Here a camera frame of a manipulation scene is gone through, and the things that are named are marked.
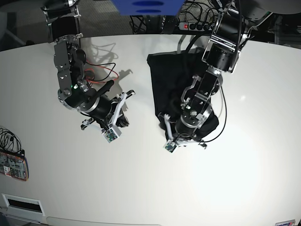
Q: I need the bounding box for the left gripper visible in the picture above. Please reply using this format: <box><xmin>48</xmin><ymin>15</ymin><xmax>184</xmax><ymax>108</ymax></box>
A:
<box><xmin>174</xmin><ymin>116</ymin><xmax>207</xmax><ymax>149</ymax></box>

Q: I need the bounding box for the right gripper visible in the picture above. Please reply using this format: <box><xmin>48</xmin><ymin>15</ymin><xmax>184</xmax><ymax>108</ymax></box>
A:
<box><xmin>80</xmin><ymin>90</ymin><xmax>135</xmax><ymax>130</ymax></box>

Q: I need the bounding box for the black T-shirt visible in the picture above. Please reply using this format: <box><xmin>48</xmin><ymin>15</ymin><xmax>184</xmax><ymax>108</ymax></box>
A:
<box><xmin>147</xmin><ymin>52</ymin><xmax>207</xmax><ymax>139</ymax></box>

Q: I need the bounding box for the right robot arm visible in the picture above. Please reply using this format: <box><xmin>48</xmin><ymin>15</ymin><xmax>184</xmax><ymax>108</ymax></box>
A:
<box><xmin>41</xmin><ymin>0</ymin><xmax>134</xmax><ymax>132</ymax></box>

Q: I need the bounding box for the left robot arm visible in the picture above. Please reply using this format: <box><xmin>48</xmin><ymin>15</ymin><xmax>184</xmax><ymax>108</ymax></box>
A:
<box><xmin>164</xmin><ymin>0</ymin><xmax>272</xmax><ymax>152</ymax></box>

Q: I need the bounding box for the orange printed pouch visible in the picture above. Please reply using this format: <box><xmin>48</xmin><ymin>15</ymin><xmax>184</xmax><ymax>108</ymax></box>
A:
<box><xmin>0</xmin><ymin>151</ymin><xmax>29</xmax><ymax>181</ymax></box>

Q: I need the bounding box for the white power strip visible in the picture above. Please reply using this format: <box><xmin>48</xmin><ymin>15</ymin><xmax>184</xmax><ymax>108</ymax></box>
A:
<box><xmin>176</xmin><ymin>22</ymin><xmax>222</xmax><ymax>34</ymax></box>

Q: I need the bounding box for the blue plastic stool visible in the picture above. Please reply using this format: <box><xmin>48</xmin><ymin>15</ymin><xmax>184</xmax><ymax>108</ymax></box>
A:
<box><xmin>112</xmin><ymin>0</ymin><xmax>184</xmax><ymax>16</ymax></box>

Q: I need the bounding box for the black box under stool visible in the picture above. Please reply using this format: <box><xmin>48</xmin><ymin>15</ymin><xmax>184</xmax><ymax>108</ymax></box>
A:
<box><xmin>162</xmin><ymin>16</ymin><xmax>178</xmax><ymax>34</ymax></box>

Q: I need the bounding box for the grey office chair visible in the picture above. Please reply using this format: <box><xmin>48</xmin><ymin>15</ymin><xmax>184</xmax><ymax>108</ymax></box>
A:
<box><xmin>0</xmin><ymin>12</ymin><xmax>26</xmax><ymax>51</ymax></box>

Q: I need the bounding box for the sticker card at edge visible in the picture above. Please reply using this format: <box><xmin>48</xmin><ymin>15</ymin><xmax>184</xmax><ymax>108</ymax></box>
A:
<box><xmin>275</xmin><ymin>219</ymin><xmax>296</xmax><ymax>226</ymax></box>

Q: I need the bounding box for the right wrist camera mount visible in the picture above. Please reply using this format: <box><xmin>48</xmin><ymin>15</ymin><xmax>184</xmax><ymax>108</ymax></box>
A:
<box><xmin>81</xmin><ymin>90</ymin><xmax>136</xmax><ymax>144</ymax></box>

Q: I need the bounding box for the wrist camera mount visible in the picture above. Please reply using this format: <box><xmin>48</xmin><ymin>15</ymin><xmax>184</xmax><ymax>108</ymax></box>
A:
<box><xmin>81</xmin><ymin>90</ymin><xmax>136</xmax><ymax>144</ymax></box>
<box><xmin>158</xmin><ymin>113</ymin><xmax>199</xmax><ymax>154</ymax></box>

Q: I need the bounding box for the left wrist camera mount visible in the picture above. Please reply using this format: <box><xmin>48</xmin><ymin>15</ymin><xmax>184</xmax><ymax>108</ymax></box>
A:
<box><xmin>158</xmin><ymin>113</ymin><xmax>199</xmax><ymax>154</ymax></box>

